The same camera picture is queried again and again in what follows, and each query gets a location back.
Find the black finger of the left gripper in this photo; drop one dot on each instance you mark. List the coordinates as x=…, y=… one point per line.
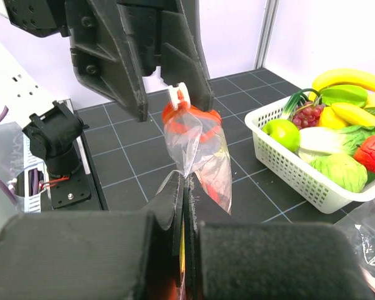
x=104, y=54
x=182, y=53

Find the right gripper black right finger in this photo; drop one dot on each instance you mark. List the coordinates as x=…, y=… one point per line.
x=226, y=259

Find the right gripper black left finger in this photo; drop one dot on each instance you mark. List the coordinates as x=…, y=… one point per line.
x=96, y=254

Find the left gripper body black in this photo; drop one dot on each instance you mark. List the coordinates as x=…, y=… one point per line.
x=45, y=18

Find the zip bag red zipper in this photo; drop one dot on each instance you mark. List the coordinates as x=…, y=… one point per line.
x=196, y=142

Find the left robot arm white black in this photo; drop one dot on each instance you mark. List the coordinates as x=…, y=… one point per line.
x=50, y=125

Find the white plastic food bin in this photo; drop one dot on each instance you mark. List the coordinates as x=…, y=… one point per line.
x=314, y=187

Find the green apple toy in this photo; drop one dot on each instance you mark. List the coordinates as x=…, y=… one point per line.
x=284, y=132

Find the purple grapes toy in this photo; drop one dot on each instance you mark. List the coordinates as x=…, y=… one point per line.
x=304, y=108

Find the green cabbage toy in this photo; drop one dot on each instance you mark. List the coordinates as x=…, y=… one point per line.
x=343, y=170

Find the bok choy toy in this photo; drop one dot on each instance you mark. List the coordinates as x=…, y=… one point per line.
x=323, y=141

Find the small yellow banana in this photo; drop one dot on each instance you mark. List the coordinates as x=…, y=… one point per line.
x=352, y=114

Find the red strawberry upper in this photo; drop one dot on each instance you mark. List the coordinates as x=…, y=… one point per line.
x=365, y=154

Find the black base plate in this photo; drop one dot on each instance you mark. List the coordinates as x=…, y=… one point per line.
x=82, y=191

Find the slotted cable duct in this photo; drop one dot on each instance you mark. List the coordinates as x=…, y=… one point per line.
x=35, y=175

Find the left aluminium frame post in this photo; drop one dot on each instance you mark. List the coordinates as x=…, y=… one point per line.
x=266, y=32

